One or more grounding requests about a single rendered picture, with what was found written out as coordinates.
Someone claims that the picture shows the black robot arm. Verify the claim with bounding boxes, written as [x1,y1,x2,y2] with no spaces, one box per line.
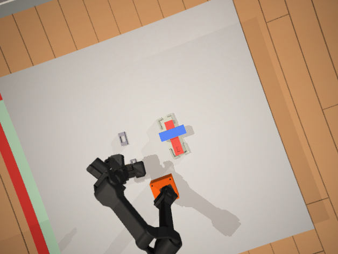
[86,154,182,254]

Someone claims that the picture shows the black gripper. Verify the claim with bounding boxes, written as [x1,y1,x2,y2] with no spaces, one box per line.
[113,161,146,185]

